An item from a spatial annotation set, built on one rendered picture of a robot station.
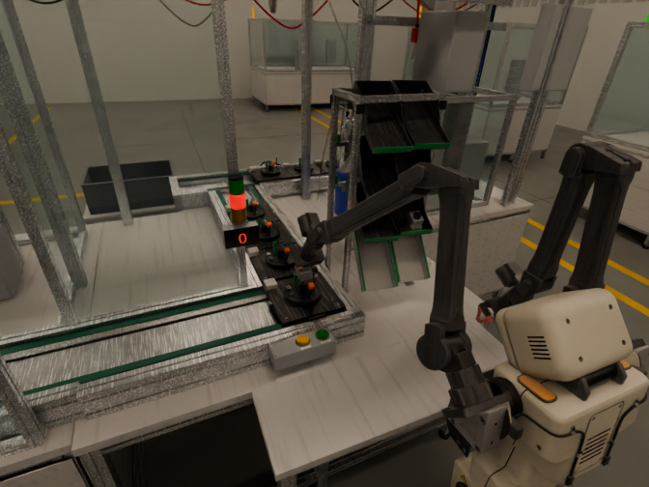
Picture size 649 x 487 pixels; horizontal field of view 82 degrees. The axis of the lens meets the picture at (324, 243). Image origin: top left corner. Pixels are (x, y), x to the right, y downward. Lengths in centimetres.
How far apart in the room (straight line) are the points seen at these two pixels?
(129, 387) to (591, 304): 116
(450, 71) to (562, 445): 180
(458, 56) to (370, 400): 174
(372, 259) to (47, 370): 111
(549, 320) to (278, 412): 76
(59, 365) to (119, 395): 26
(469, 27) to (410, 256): 126
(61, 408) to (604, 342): 131
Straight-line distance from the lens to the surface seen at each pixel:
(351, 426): 118
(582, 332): 88
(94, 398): 128
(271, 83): 989
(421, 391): 129
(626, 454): 268
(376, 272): 144
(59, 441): 133
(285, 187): 250
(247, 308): 145
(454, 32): 222
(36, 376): 145
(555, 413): 87
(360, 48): 241
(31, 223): 132
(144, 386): 126
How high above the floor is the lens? 184
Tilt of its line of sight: 30 degrees down
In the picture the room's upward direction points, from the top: 2 degrees clockwise
